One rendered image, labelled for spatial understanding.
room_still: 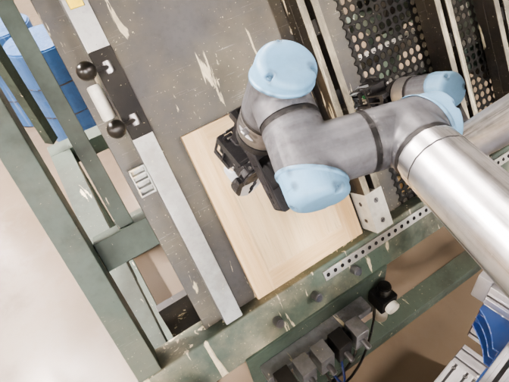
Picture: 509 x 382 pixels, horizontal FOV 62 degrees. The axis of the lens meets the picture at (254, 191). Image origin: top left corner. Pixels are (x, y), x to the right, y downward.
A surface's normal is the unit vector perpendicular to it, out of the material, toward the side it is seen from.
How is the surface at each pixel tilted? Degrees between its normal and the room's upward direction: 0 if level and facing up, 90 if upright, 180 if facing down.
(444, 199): 65
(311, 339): 0
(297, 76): 27
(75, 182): 0
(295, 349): 0
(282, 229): 60
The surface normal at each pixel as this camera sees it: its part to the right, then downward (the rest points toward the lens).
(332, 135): -0.04, -0.44
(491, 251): -0.93, -0.05
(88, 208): -0.14, -0.69
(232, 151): 0.18, -0.38
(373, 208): 0.39, 0.14
